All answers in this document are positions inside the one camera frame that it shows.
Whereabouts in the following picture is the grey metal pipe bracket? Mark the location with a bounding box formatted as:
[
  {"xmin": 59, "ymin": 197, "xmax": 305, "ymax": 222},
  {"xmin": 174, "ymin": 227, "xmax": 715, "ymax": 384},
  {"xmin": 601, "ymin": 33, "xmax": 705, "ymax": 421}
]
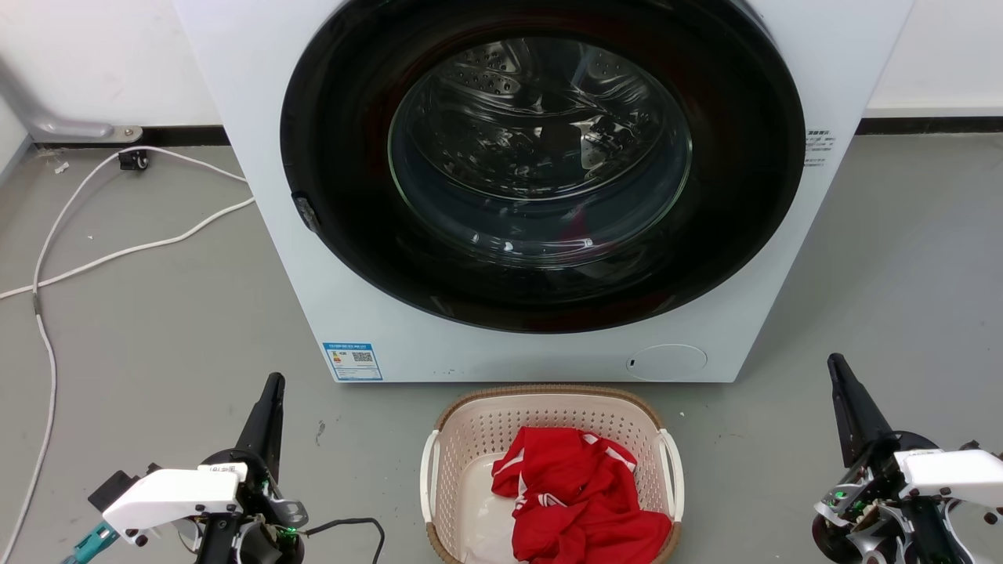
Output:
[{"xmin": 0, "ymin": 55, "xmax": 144, "ymax": 145}]

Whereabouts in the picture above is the blue energy label sticker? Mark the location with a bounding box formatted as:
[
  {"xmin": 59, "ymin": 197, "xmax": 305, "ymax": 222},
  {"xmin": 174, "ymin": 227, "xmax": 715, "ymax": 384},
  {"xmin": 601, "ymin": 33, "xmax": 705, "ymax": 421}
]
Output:
[{"xmin": 322, "ymin": 342, "xmax": 384, "ymax": 382}]

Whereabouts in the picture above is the small printed warning sticker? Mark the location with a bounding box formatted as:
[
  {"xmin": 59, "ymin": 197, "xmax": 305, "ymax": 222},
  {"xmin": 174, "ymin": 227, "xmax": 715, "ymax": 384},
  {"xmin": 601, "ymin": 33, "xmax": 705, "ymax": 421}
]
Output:
[{"xmin": 804, "ymin": 129, "xmax": 837, "ymax": 168}]

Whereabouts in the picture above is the beige perforated laundry basket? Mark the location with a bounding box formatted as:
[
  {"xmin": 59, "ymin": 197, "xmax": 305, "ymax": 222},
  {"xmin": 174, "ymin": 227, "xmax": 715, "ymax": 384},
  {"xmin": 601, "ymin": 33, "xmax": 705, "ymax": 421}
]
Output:
[{"xmin": 420, "ymin": 384, "xmax": 686, "ymax": 564}]

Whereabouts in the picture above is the long white looping cable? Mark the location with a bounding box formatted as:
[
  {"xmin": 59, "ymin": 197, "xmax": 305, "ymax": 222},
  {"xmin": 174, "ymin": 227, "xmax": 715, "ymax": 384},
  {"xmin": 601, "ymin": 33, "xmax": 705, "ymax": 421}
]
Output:
[{"xmin": 0, "ymin": 146, "xmax": 249, "ymax": 549}]

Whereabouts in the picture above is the round white filter cover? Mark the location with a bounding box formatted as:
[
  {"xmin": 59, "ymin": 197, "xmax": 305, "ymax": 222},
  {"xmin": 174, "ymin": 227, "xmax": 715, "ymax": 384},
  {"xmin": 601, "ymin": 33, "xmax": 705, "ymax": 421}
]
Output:
[{"xmin": 625, "ymin": 344, "xmax": 708, "ymax": 382}]

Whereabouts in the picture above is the black round washer door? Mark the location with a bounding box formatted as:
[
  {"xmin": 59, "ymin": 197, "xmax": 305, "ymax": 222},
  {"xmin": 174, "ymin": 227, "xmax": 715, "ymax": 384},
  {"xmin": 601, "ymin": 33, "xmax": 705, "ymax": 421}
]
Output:
[{"xmin": 280, "ymin": 0, "xmax": 806, "ymax": 334}]

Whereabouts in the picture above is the grey door latch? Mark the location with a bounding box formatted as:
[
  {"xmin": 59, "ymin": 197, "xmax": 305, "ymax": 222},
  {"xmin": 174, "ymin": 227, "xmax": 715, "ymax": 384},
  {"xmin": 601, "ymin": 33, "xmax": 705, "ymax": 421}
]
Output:
[{"xmin": 292, "ymin": 192, "xmax": 321, "ymax": 234}]

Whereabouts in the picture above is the steel washer drum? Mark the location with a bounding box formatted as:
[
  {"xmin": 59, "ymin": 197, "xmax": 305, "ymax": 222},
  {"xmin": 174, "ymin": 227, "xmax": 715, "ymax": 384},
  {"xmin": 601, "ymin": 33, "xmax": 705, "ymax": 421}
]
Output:
[{"xmin": 389, "ymin": 36, "xmax": 693, "ymax": 269}]

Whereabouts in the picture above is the white straight cable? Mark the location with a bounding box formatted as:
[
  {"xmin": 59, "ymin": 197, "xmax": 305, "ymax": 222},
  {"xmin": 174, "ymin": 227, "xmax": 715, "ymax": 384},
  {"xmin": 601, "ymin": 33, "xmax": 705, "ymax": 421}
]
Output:
[{"xmin": 0, "ymin": 197, "xmax": 256, "ymax": 302}]

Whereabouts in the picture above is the red garment with white stripes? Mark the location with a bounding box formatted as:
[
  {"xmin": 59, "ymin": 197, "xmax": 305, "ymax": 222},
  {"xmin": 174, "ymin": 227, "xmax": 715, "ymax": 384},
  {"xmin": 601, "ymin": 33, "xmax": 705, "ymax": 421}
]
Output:
[{"xmin": 491, "ymin": 427, "xmax": 674, "ymax": 564}]

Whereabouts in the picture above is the black baseboard strip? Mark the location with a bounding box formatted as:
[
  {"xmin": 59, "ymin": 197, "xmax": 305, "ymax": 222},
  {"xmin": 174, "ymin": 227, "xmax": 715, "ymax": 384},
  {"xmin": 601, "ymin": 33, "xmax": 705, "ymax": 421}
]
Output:
[
  {"xmin": 34, "ymin": 125, "xmax": 232, "ymax": 149},
  {"xmin": 855, "ymin": 117, "xmax": 1003, "ymax": 136}
]

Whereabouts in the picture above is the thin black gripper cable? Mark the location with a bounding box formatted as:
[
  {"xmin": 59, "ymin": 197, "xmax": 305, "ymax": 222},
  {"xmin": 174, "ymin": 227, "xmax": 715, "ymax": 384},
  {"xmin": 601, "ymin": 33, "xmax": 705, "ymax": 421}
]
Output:
[{"xmin": 301, "ymin": 517, "xmax": 386, "ymax": 564}]

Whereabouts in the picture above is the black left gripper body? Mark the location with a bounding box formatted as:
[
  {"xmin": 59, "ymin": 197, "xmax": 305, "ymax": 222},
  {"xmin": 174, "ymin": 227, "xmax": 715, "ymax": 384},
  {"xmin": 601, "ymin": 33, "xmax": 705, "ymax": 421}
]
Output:
[{"xmin": 194, "ymin": 448, "xmax": 309, "ymax": 564}]

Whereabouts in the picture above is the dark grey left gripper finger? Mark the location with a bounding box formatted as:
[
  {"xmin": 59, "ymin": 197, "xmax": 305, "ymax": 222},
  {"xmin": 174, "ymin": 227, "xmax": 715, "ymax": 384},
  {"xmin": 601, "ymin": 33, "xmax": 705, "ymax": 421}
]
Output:
[
  {"xmin": 259, "ymin": 375, "xmax": 285, "ymax": 481},
  {"xmin": 234, "ymin": 374, "xmax": 278, "ymax": 465}
]

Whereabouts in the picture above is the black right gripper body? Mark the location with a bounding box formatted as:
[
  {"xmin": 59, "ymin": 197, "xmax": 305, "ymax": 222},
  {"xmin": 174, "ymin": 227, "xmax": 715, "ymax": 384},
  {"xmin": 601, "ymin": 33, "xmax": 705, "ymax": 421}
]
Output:
[{"xmin": 812, "ymin": 429, "xmax": 1003, "ymax": 564}]

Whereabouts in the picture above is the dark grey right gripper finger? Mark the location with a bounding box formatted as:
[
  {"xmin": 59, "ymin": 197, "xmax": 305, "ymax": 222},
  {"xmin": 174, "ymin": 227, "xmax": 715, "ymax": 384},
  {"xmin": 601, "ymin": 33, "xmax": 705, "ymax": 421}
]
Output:
[
  {"xmin": 835, "ymin": 353, "xmax": 895, "ymax": 452},
  {"xmin": 827, "ymin": 353, "xmax": 872, "ymax": 469}
]

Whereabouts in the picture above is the white front-load washing machine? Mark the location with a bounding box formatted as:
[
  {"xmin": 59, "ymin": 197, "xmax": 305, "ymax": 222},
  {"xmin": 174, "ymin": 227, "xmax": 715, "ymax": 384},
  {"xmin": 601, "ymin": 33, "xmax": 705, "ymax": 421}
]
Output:
[{"xmin": 174, "ymin": 0, "xmax": 914, "ymax": 385}]

